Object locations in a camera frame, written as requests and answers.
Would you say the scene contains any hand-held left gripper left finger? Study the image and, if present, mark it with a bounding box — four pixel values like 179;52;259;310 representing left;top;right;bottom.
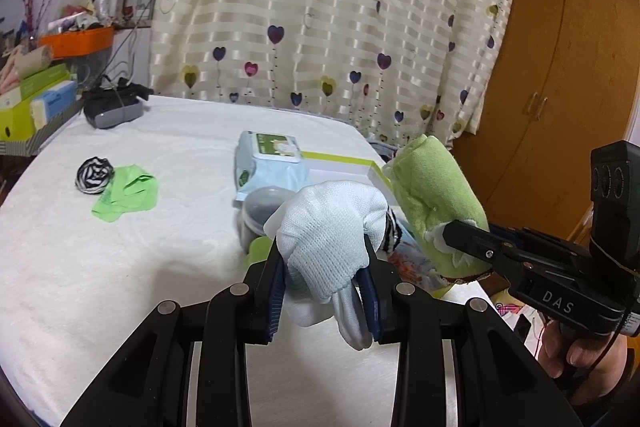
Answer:
60;249;287;427

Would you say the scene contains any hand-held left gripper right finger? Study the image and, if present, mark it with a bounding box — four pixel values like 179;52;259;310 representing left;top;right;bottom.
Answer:
357;234;583;427

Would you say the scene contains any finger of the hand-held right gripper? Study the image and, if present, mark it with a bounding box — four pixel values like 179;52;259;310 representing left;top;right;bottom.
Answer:
442;219;506;274

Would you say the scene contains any clear printed plastic packet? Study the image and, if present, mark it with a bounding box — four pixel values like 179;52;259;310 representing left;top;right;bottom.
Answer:
389;239;443;290

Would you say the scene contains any green towel roll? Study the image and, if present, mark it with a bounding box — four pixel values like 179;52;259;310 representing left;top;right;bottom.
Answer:
382;134;492;293

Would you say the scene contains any black white striped sock roll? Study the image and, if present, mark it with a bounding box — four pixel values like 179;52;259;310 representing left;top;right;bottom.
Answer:
74;156;117;194
381;211;405;254

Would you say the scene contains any mint and white sock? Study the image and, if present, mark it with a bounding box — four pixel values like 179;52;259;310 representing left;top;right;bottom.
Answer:
264;179;390;351

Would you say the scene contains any white box with green edge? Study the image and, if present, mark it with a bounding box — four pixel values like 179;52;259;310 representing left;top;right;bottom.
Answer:
302;151;402;210

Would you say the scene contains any person's right hand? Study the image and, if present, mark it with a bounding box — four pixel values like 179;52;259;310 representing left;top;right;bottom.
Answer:
537;317;629;381

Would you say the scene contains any green plastic lid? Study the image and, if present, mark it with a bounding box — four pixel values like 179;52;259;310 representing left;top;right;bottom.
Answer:
244;236;275;269

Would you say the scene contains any grey round container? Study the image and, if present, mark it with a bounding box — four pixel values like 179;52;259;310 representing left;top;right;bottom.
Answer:
239;187;302;254

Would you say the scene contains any blue grey cloth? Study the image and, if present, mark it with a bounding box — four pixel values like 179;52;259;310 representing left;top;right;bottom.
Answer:
366;134;402;158

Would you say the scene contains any light blue wet wipes pack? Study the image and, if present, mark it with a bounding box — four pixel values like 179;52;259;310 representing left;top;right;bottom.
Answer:
234;130;313;204

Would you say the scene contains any bright green cloth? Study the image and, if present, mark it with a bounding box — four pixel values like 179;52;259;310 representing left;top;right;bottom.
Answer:
91;163;161;224

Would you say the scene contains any wooden wardrobe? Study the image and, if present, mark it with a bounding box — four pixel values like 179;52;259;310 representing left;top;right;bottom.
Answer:
449;0;640;250

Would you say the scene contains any grey and black headset device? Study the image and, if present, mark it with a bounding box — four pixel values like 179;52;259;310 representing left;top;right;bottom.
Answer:
81;76;154;130

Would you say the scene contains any heart print striped curtain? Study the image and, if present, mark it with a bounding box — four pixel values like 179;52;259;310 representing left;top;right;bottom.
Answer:
149;0;519;154

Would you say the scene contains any striped pattern tray box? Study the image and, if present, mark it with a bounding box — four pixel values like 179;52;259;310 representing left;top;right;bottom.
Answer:
0;99;85;156

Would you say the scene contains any blue tissue pack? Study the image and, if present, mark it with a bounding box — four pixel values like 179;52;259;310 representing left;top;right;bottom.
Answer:
29;80;79;134

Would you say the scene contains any yellow green cardboard box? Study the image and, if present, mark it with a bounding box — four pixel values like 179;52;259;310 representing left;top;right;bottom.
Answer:
0;97;37;144

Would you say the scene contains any green and white flat box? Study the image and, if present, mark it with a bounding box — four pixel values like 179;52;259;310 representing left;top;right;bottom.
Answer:
15;63;72;102

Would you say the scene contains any orange storage box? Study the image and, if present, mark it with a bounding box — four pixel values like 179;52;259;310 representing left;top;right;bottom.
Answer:
38;26;117;60

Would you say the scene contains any rolled beige cloth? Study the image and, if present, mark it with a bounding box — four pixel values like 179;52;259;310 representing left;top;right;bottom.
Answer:
5;46;55;78

